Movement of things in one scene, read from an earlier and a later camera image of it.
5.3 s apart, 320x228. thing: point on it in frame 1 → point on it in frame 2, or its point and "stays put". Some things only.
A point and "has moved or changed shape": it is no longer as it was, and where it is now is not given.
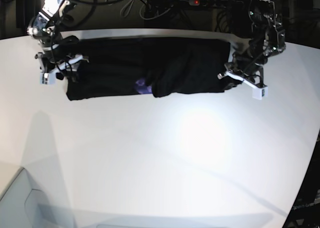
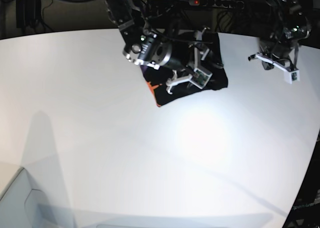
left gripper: x=252 y=76 → x=286 y=58
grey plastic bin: x=23 y=205 stays put
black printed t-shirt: x=151 y=67 has moved or changed shape
